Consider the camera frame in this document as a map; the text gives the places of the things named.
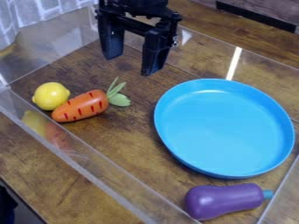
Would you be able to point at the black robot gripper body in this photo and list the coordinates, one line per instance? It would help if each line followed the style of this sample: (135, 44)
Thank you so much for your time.
(127, 9)

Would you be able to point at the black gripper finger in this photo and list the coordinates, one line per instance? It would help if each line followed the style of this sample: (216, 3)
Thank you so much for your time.
(111, 36)
(155, 52)

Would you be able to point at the orange toy carrot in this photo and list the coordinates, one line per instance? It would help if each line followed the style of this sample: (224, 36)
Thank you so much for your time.
(91, 104)

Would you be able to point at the yellow toy lemon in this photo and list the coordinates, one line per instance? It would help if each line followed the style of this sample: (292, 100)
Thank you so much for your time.
(49, 95)

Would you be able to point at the blue round plastic tray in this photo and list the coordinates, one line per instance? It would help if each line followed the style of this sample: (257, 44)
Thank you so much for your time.
(224, 128)

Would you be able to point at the grey patterned curtain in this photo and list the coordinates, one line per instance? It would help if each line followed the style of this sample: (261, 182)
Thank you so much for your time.
(18, 13)

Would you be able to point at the purple toy eggplant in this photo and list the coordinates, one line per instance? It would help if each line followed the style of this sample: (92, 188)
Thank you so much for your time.
(208, 201)

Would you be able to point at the clear acrylic enclosure wall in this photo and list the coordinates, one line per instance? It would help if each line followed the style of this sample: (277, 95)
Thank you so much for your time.
(103, 170)

